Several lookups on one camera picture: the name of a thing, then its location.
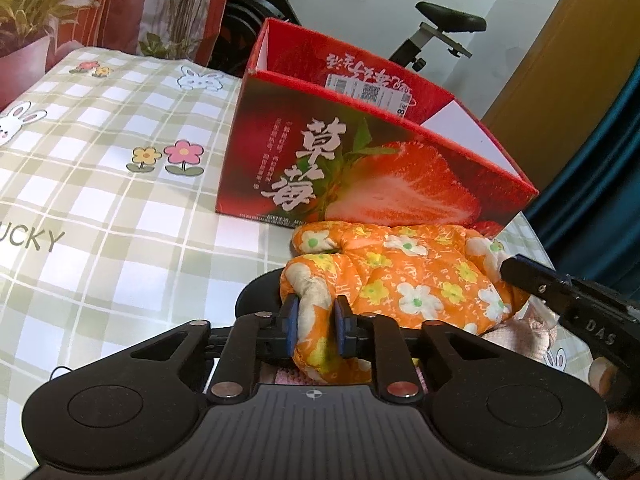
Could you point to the dark blue curtain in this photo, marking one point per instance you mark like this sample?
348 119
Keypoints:
595 200

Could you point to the person's right hand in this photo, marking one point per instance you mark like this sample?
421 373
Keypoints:
603 376

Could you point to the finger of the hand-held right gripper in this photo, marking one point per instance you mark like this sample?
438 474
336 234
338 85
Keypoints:
530 274

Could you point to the wooden door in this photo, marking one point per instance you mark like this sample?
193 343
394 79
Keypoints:
550 70

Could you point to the plant print curtain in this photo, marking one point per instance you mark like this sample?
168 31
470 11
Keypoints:
100 5

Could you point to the checked bunny print sheet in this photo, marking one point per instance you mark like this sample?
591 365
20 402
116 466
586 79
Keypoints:
110 200

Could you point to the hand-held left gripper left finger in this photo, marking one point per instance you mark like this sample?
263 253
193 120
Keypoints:
290 321

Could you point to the orange floral quilted cloth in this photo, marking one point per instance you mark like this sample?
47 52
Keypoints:
400 280

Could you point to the pink plush toy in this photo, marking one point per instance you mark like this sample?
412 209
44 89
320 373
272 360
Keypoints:
520 332

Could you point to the strawberry print cardboard box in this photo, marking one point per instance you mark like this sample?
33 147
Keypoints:
380 160

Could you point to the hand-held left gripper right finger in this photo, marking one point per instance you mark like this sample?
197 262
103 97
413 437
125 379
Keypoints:
343 324

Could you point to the exercise bike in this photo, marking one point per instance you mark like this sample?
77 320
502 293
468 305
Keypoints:
440 20

